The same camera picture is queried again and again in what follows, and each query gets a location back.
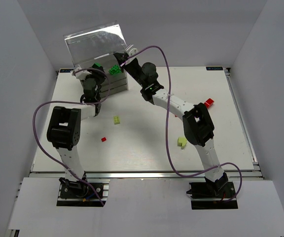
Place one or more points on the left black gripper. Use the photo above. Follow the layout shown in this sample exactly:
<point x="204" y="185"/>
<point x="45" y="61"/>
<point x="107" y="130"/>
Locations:
<point x="97" y="74"/>

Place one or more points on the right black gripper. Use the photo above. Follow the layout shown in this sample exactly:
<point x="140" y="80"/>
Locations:
<point x="122" y="58"/>

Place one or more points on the green square lego brick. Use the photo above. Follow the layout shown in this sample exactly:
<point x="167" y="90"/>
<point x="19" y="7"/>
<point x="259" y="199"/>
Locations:
<point x="97" y="66"/>

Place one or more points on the green long lego brick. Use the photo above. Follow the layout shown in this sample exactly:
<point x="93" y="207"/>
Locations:
<point x="114" y="70"/>

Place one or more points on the clear plastic drawer container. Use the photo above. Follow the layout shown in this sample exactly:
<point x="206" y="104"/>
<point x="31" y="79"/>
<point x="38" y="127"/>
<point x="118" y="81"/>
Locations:
<point x="97" y="45"/>

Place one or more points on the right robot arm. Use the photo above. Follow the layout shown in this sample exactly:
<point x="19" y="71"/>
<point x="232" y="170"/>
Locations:
<point x="197" y="123"/>

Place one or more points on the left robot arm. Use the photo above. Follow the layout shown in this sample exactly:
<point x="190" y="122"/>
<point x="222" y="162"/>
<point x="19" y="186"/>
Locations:
<point x="65" y="123"/>

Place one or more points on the yellow square lego brick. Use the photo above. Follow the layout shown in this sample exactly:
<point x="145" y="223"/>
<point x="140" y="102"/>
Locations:
<point x="116" y="120"/>

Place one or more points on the large red lego brick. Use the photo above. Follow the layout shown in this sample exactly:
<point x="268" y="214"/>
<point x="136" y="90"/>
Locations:
<point x="208" y="103"/>

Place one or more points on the yellow lego brick right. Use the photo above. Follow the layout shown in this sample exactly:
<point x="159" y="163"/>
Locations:
<point x="181" y="142"/>

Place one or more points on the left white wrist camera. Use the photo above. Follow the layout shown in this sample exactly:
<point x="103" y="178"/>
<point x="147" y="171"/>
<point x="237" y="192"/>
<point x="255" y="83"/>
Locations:
<point x="79" y="74"/>

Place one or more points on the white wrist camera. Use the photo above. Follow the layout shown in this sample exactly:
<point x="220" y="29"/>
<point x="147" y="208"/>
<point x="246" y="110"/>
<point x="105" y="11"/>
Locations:
<point x="131" y="50"/>
<point x="79" y="74"/>

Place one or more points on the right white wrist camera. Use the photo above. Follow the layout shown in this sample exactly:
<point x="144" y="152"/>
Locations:
<point x="131" y="50"/>

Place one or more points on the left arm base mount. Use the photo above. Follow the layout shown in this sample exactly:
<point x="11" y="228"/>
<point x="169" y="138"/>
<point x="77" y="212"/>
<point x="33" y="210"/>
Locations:
<point x="76" y="193"/>

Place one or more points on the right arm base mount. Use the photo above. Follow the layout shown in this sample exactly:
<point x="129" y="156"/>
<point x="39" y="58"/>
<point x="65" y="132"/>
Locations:
<point x="203" y="197"/>

